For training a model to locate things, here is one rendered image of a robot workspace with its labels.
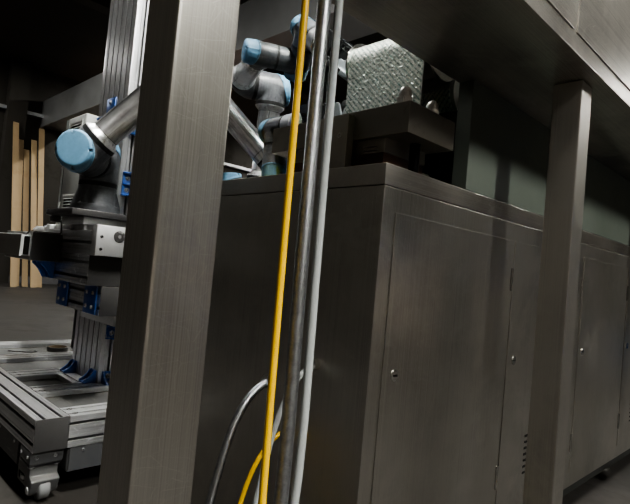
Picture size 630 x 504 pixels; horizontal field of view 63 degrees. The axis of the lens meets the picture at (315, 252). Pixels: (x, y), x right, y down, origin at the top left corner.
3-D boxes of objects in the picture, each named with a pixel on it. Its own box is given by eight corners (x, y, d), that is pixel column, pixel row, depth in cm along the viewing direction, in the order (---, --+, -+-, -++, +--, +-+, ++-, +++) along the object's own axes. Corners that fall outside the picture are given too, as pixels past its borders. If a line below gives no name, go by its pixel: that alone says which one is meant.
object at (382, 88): (343, 150, 135) (349, 80, 135) (417, 139, 118) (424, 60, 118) (341, 149, 134) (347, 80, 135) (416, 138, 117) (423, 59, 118)
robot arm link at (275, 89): (235, 207, 210) (251, 72, 206) (271, 211, 214) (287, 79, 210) (241, 207, 198) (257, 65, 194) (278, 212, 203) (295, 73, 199)
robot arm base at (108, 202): (62, 210, 166) (65, 179, 166) (107, 216, 176) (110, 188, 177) (80, 209, 155) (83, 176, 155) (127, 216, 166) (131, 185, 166)
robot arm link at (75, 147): (90, 186, 160) (223, 75, 162) (68, 178, 145) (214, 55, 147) (65, 157, 160) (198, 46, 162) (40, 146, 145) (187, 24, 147)
